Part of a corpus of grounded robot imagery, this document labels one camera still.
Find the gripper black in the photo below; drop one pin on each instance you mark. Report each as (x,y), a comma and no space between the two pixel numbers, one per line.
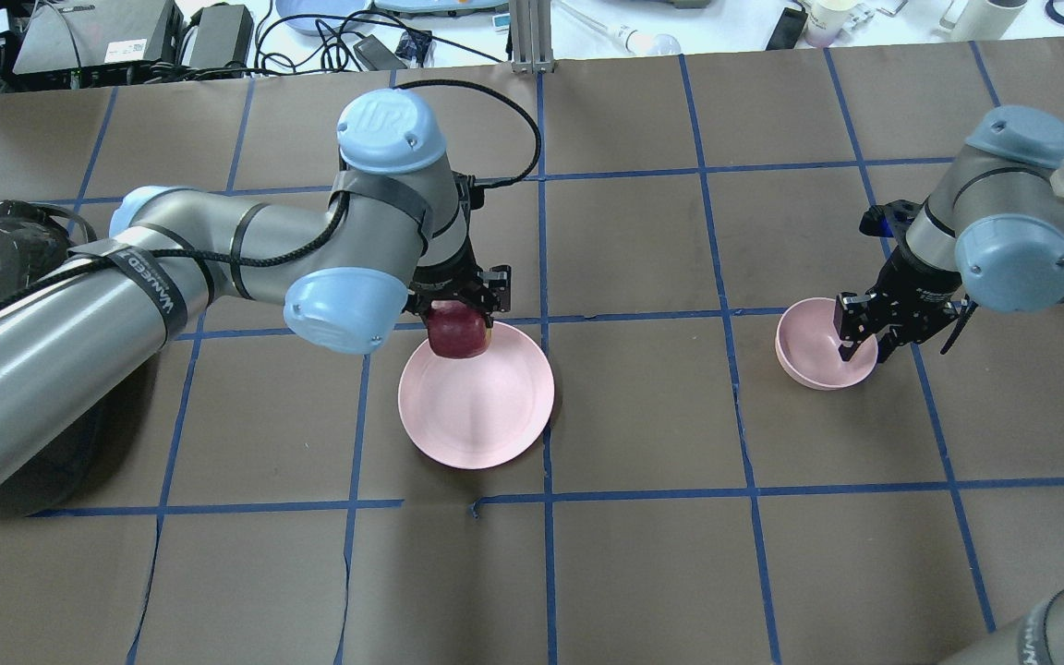
(454,279)
(903,280)

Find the red apple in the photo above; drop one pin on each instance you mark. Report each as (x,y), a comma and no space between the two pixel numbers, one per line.
(456,330)

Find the pink bowl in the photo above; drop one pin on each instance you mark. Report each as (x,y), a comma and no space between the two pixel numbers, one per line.
(807,346)

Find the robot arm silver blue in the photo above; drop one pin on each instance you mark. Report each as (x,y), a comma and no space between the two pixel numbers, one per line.
(990,235)
(394,239)

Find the pink plate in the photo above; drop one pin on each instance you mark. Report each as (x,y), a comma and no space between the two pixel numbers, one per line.
(481,412)

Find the blue plate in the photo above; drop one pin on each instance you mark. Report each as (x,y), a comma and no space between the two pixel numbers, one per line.
(303,16)

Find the white light bulb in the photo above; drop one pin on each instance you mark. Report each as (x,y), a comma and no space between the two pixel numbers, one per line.
(630,40)

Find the white cup dark inside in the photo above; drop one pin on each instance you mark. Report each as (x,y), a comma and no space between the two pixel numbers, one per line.
(967,21)

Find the white purple cup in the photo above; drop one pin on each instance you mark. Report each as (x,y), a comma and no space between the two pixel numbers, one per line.
(825,20)

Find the black power adapter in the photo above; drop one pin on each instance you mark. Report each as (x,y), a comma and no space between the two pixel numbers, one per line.
(219,37)

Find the aluminium frame post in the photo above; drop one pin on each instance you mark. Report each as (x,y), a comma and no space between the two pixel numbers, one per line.
(529,36)

